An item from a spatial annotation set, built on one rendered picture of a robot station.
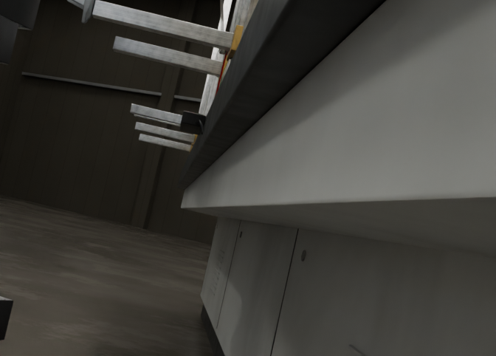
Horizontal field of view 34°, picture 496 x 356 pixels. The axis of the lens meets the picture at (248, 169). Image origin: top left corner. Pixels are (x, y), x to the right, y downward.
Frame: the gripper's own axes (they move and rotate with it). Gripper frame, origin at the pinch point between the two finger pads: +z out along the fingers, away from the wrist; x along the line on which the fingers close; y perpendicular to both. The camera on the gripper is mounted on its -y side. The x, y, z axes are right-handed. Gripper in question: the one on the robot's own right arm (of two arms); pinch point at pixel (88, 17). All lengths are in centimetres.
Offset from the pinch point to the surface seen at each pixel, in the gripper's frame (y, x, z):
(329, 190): -30, 115, 30
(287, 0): -26, 113, 20
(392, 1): -30, 120, 21
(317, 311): -50, 25, 44
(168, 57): -15.7, -23.4, -0.4
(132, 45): -7.4, -23.4, -1.1
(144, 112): -8, -123, 2
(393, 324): -50, 66, 40
